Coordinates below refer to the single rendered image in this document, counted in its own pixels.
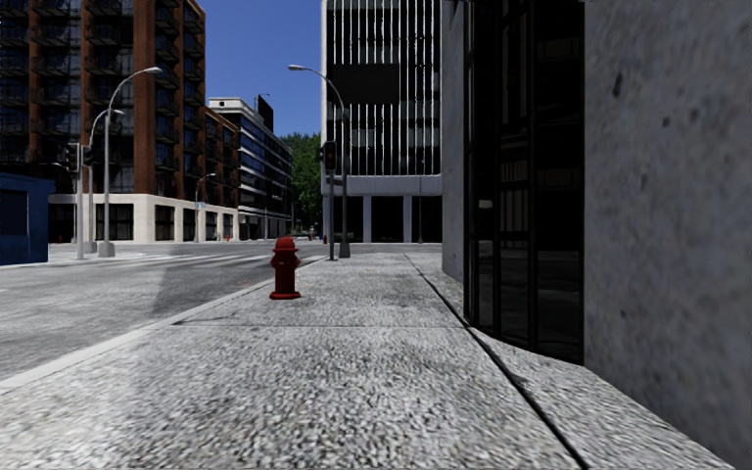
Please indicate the pale concrete tower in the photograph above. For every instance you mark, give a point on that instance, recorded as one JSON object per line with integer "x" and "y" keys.
{"x": 388, "y": 117}

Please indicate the traffic light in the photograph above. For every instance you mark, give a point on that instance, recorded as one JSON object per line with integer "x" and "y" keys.
{"x": 331, "y": 176}
{"x": 79, "y": 223}

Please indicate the trees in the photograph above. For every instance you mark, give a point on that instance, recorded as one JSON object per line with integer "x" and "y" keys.
{"x": 305, "y": 176}

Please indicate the grey street lamp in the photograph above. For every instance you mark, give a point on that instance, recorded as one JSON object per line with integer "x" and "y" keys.
{"x": 343, "y": 194}
{"x": 196, "y": 217}
{"x": 90, "y": 200}
{"x": 106, "y": 194}

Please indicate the glass office building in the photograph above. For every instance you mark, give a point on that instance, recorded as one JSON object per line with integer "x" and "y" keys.
{"x": 261, "y": 164}

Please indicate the red brick building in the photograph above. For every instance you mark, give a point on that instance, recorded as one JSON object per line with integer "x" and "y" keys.
{"x": 147, "y": 88}

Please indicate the pale concrete building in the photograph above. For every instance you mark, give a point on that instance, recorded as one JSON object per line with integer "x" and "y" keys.
{"x": 646, "y": 176}

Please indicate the blue booth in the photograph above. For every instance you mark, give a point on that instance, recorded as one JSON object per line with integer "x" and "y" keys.
{"x": 23, "y": 217}

